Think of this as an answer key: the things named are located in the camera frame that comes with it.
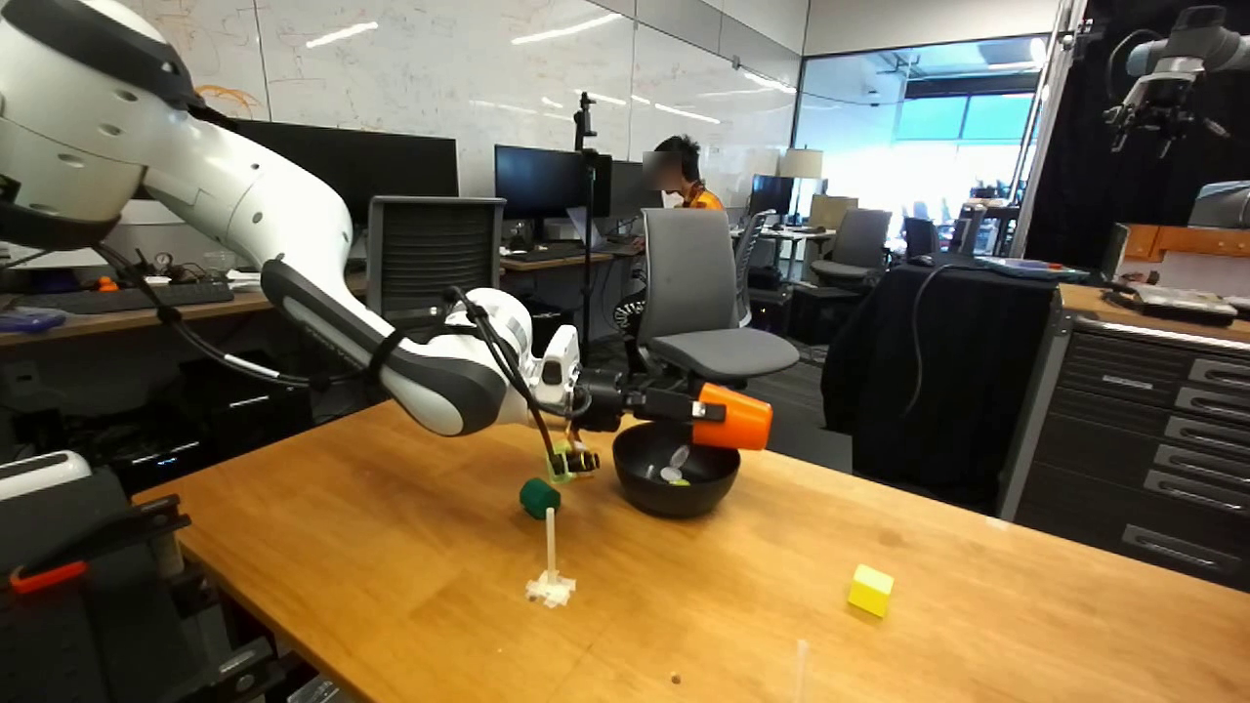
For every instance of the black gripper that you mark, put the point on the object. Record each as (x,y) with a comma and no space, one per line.
(608,406)

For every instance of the orange plastic cup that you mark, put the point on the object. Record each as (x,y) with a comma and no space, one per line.
(739,419)

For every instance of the grey background robot arm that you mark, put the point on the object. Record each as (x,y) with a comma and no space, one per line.
(1173,62)

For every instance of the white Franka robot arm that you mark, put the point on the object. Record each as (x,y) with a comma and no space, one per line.
(235,198)

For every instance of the black bowl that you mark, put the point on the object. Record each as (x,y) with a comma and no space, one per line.
(675,501)

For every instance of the grey cushioned office chair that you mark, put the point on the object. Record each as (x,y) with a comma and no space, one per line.
(690,273)

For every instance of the black tripod stand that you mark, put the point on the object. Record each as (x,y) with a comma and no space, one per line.
(583,259)

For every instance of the black computer monitor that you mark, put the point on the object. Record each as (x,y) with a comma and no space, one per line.
(539,182)
(769,198)
(632,189)

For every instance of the person in orange shirt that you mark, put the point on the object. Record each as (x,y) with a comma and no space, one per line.
(675,161)

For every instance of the grey armrest office chair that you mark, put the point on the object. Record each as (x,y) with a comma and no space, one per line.
(859,239)

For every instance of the yellow cube block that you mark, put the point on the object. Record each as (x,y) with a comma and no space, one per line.
(867,589)

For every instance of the white shade lamp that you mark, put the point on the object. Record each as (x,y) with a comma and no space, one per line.
(799,164)

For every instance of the mesh back office chair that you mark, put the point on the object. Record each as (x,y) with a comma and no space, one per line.
(441,246)

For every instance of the black cloth covered table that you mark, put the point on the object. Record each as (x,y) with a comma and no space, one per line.
(963,363)

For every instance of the large black monitor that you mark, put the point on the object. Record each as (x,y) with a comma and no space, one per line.
(402,169)

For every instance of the tall black backdrop panel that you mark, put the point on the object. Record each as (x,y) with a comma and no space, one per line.
(1079,198)

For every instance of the black equipment case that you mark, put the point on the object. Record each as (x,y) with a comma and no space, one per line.
(218,415)

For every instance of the grey drawer cabinet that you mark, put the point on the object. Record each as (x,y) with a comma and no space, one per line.
(1145,431)

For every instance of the black keyboard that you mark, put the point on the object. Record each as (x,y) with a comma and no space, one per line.
(1178,307)

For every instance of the orange and white box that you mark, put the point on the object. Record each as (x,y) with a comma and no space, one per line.
(1173,254)

